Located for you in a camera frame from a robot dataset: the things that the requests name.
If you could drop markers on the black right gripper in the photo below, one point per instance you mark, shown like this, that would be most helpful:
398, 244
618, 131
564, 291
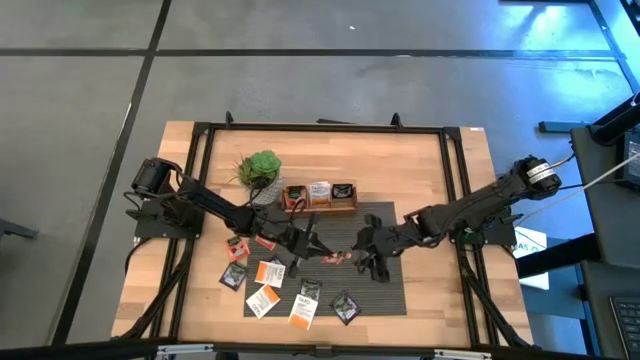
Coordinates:
387, 240

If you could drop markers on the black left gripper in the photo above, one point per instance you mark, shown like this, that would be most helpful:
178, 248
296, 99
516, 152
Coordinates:
295, 242

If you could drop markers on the red tea packet green label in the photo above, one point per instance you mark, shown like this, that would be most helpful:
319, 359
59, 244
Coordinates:
265, 243
237, 248
296, 192
336, 258

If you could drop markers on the dark purple foil tea packet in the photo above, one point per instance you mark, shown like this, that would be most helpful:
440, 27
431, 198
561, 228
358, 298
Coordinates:
345, 308
311, 289
233, 276
343, 191
274, 259

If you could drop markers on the white orange Tazo tea packet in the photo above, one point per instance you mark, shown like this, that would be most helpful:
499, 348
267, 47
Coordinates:
263, 301
270, 274
320, 196
303, 312

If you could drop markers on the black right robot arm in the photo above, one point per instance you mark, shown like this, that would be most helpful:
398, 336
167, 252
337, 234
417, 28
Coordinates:
475, 205

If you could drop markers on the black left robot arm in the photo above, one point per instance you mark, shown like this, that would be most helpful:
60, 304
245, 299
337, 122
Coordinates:
215, 205

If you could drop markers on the wooden three-compartment tray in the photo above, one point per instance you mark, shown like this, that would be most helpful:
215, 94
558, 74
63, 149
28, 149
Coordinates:
320, 211

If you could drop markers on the grey woven placemat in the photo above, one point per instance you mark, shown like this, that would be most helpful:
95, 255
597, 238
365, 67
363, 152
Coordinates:
360, 300

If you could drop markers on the succulent in patterned white pot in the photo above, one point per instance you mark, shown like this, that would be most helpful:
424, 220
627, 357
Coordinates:
260, 167

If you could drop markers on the white paper sign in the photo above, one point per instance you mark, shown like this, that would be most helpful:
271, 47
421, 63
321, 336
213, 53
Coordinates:
532, 250

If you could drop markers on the black desk beam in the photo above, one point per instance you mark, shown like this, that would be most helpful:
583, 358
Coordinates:
555, 257

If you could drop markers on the teal metal bar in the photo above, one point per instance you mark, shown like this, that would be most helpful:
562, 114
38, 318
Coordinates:
560, 126

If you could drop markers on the dark grey desk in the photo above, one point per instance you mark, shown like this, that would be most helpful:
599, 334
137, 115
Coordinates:
600, 200
597, 310

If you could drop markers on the black crossbar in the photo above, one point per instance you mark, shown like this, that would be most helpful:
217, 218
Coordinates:
75, 350

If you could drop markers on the black keyboard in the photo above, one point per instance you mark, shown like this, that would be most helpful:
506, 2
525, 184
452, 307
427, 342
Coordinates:
627, 325

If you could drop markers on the grey chair leg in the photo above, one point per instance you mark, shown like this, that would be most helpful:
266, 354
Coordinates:
15, 230

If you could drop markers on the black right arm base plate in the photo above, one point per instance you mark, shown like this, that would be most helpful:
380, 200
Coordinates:
502, 237

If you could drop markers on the silver frame bracket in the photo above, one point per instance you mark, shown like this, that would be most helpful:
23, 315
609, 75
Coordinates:
462, 354
185, 349

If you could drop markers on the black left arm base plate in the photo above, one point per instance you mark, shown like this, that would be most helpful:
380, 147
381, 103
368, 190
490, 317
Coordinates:
150, 231

